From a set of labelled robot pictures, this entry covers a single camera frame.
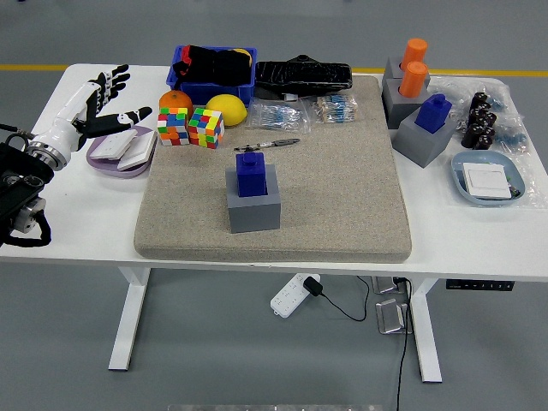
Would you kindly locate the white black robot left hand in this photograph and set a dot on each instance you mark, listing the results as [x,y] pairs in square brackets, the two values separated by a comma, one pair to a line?
[60,128]

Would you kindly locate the blue square seal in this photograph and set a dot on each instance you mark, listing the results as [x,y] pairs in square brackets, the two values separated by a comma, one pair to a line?
[251,175]
[433,114]

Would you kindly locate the grey seal holder box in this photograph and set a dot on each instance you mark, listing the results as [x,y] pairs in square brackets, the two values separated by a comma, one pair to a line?
[421,147]
[390,68]
[254,214]
[398,109]

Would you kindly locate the orange cylinder seal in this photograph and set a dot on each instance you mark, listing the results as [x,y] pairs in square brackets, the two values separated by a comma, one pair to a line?
[416,49]
[413,79]

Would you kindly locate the purple tray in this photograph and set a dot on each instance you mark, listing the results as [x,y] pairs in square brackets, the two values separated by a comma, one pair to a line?
[103,167]

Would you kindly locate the scrambled rubik's cube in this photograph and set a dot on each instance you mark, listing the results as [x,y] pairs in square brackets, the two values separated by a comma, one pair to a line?
[205,126]
[171,126]

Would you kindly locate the orange fruit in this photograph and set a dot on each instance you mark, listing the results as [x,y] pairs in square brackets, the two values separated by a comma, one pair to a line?
[175,100]

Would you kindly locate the blue plastic bin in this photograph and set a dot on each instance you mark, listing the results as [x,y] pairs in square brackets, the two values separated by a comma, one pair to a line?
[214,93]

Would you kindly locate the black cloth bundle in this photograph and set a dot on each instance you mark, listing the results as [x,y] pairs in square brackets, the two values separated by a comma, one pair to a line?
[214,66]

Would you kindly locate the yellow lemon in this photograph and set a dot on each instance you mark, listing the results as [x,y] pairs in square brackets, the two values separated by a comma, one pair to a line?
[229,109]

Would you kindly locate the yellow item in bin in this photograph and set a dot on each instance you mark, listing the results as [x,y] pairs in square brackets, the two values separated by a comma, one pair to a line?
[245,53]

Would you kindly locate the white table leg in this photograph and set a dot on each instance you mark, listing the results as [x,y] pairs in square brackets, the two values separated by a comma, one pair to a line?
[426,342]
[128,321]

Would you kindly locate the bag of blue resistors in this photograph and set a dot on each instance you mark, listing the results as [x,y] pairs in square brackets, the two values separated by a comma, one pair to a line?
[278,115]

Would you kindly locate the black plastic tray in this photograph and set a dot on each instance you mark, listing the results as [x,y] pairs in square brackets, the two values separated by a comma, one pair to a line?
[299,75]

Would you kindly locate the bag of tan resistors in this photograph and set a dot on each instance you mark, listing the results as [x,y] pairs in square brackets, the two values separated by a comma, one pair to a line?
[336,108]

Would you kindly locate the grey-brown table mat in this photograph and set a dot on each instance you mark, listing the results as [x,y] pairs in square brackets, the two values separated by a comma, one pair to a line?
[334,192]

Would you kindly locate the white power strip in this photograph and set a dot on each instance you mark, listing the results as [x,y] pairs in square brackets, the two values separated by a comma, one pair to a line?
[287,299]

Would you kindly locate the black power adapter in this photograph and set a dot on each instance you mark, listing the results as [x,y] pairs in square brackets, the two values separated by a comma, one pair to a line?
[312,286]

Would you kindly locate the metal floor plate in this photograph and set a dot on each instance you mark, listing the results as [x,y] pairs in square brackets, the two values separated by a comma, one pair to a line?
[391,317]
[385,286]

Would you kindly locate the light blue tray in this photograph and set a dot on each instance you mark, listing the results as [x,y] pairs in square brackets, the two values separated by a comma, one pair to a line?
[459,175]

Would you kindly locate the black table control panel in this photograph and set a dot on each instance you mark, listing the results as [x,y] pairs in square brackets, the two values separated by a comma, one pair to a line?
[479,284]

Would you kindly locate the clear bag of components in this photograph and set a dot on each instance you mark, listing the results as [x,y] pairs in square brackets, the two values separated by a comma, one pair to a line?
[511,128]

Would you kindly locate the small green circuit board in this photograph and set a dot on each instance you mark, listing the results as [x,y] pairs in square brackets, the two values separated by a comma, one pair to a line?
[515,191]

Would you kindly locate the white switch panel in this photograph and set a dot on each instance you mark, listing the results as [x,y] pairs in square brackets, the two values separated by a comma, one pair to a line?
[111,145]
[488,182]
[139,152]

